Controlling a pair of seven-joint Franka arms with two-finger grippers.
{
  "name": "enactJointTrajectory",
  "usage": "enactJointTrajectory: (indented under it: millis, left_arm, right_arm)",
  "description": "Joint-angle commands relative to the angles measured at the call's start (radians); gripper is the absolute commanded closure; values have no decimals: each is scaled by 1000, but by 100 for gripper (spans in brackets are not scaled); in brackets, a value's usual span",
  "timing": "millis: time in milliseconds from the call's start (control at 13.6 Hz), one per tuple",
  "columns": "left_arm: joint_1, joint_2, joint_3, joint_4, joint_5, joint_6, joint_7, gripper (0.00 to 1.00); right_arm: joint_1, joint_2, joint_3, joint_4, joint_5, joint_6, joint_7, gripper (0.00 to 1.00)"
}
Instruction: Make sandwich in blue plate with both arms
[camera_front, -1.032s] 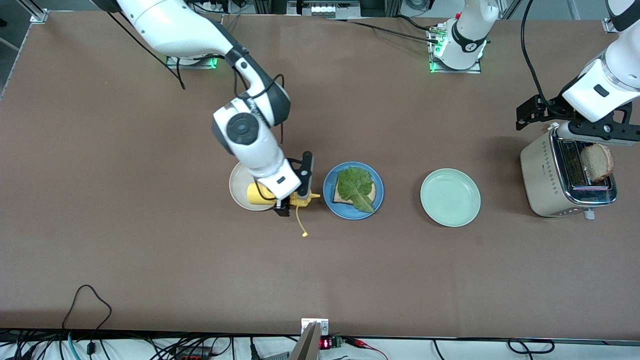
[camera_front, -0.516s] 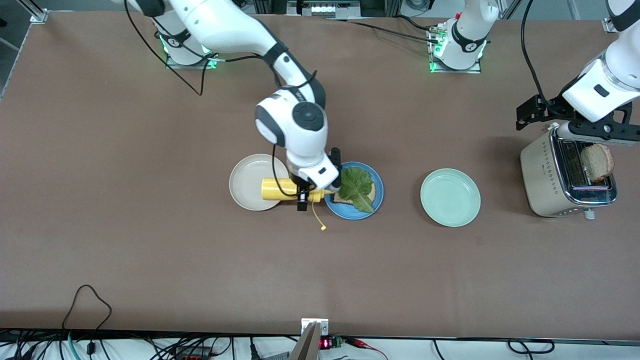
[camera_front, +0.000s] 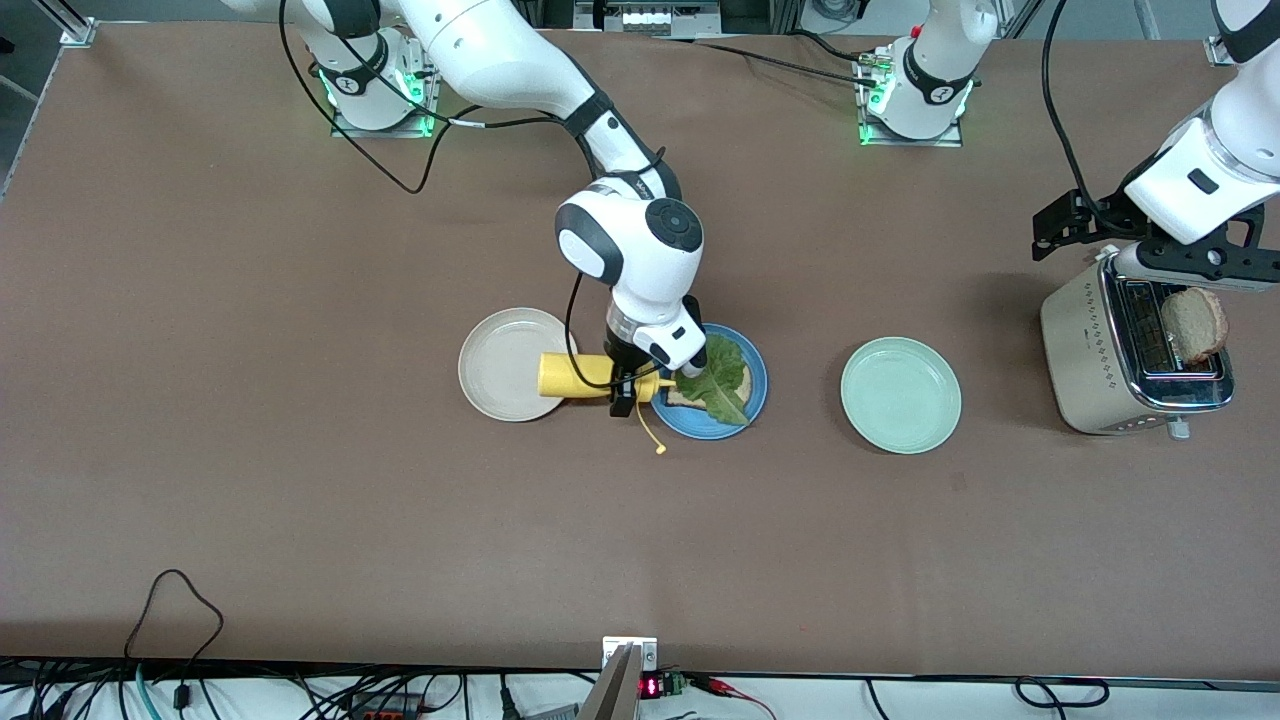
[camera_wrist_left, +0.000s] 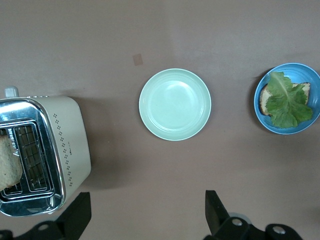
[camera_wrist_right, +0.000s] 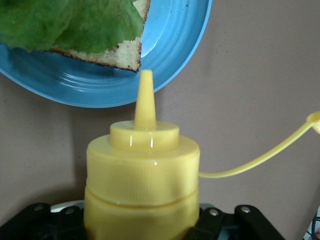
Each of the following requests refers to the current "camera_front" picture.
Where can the round-topped toasted bread slice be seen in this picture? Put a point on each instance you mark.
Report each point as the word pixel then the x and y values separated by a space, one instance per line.
pixel 1195 325

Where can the background control equipment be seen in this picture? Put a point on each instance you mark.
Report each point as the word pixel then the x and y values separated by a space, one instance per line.
pixel 650 18

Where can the light green round plate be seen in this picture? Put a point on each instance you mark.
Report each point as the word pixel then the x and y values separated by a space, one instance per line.
pixel 900 395

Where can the off-white round plate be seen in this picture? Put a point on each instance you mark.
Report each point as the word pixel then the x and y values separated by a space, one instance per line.
pixel 500 350

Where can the beige metal toaster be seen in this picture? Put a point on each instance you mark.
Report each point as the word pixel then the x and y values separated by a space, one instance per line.
pixel 1085 350

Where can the blue round plate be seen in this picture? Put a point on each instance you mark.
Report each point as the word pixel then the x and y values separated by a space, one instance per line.
pixel 690 425

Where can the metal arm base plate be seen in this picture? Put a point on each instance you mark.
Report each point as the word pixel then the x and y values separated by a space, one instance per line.
pixel 345 127
pixel 950 141

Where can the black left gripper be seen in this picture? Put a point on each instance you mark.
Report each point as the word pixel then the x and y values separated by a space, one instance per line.
pixel 1082 214

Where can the yellow squeeze bottle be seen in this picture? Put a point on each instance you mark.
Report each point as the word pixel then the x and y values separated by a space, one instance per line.
pixel 575 374

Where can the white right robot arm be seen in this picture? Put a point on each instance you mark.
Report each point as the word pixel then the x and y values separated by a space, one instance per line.
pixel 640 250

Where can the grey camera mount pole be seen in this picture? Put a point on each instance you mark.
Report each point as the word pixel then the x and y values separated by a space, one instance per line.
pixel 612 690

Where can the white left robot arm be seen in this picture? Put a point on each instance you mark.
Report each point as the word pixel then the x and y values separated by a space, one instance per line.
pixel 930 70

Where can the small red display board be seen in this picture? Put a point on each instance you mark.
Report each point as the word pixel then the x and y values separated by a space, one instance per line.
pixel 650 687

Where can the metal table edge bracket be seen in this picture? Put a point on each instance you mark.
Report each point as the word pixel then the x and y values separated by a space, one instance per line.
pixel 645 650

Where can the aluminium frame corner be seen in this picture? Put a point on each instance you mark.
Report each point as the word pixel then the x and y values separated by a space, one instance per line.
pixel 1218 52
pixel 75 25

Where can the square bread slice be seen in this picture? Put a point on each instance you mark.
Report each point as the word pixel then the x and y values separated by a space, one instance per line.
pixel 747 380

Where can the green lettuce leaf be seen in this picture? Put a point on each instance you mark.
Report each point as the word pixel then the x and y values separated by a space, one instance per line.
pixel 722 385

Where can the black power adapter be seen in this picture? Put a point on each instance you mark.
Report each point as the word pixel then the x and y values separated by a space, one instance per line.
pixel 182 695

